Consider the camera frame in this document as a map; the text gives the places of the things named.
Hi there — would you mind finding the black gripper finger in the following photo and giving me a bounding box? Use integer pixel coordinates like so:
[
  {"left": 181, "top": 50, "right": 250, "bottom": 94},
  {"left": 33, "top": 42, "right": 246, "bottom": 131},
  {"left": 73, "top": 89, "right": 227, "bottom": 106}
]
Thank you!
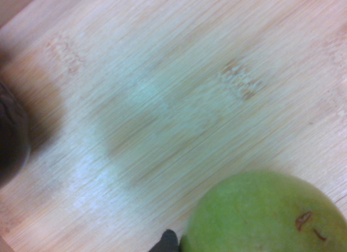
[{"left": 147, "top": 229, "right": 180, "bottom": 252}]

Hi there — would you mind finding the green apple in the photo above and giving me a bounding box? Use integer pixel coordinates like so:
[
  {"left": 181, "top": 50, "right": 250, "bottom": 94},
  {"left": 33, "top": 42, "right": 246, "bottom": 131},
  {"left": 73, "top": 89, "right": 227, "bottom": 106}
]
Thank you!
[{"left": 178, "top": 170, "right": 347, "bottom": 252}]

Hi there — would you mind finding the wooden serving tray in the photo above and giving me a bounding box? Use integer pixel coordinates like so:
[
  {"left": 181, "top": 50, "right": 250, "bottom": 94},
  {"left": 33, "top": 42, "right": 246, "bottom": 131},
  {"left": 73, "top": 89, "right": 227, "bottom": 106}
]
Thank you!
[{"left": 0, "top": 0, "right": 347, "bottom": 252}]

